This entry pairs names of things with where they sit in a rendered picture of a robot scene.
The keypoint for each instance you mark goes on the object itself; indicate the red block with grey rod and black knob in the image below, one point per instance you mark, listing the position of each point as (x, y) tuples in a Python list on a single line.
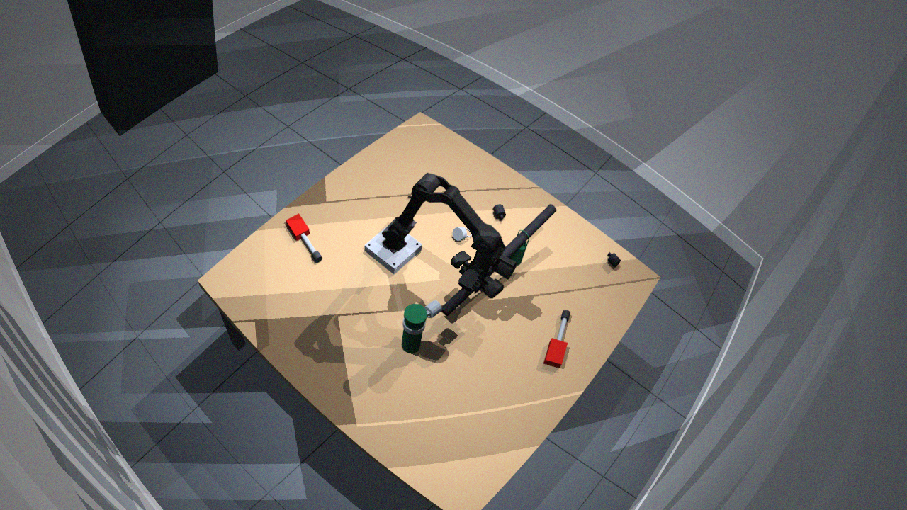
[(300, 230), (556, 348)]

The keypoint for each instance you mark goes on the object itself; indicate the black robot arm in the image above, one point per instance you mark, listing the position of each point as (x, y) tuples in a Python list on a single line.
[(487, 241)]

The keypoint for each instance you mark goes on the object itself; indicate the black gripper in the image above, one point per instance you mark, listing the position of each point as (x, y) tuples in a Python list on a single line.
[(489, 286)]

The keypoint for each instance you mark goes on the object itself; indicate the dark grey cylindrical pipe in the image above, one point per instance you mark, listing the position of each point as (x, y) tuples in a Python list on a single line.
[(518, 241)]

